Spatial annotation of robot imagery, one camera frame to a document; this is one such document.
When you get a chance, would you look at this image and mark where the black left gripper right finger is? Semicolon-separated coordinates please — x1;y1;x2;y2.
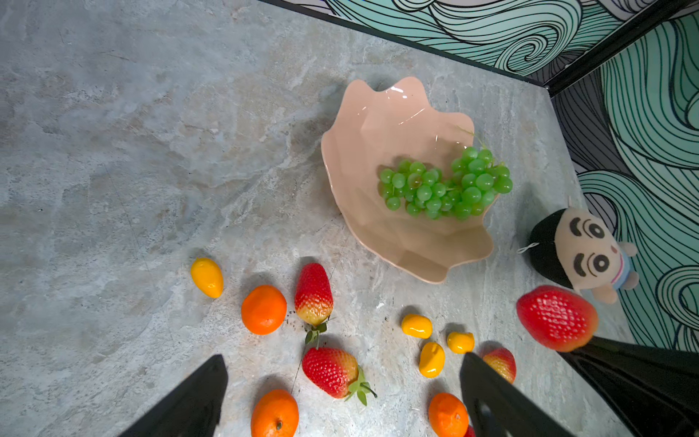
460;353;571;436

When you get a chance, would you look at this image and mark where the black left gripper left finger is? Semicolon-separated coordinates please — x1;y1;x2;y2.
121;354;229;436

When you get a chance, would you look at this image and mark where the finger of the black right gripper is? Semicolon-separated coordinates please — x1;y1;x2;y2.
560;337;698;436

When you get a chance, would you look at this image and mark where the green grape bunch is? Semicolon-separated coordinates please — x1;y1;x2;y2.
378;146;513;220

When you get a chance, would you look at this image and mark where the pink scalloped fruit bowl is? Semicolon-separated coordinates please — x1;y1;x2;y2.
321;78;513;283

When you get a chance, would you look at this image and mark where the orange tangerine right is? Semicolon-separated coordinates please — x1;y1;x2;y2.
428;393;470;437

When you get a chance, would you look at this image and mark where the orange tangerine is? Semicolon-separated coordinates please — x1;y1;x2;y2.
428;393;470;437
250;389;300;437
241;285;287;336

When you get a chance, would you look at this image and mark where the yellow kumquat cluster right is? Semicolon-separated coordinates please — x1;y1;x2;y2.
447;331;475;354

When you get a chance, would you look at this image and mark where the yellow kumquat cluster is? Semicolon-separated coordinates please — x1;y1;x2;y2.
447;331;475;354
400;314;433;340
419;342;446;379

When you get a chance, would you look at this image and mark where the yellow kumquat cluster left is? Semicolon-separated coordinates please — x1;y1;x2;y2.
419;342;446;379

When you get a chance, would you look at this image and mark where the orange tangerine lower middle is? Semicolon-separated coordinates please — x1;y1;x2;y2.
250;389;300;437

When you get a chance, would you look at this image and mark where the yellow kumquat upper cluster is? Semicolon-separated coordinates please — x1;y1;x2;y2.
400;314;433;340

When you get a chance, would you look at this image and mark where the orange tangerine upper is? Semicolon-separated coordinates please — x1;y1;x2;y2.
241;285;287;336

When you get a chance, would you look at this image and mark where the yellow kumquat far left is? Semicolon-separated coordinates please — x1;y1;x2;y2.
190;258;224;299

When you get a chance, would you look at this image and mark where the lower strawberry left pair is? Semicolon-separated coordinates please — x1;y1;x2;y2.
301;347;378;406

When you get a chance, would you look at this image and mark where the strawberry pair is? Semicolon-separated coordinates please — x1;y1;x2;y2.
301;347;378;406
294;263;334;344

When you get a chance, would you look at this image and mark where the boy plush doll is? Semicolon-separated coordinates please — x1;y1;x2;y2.
517;207;640;304

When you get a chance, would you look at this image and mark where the upper strawberry left pair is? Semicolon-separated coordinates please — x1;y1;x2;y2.
294;263;334;344

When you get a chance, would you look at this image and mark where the black corner frame post right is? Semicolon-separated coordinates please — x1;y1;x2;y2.
544;0;693;98

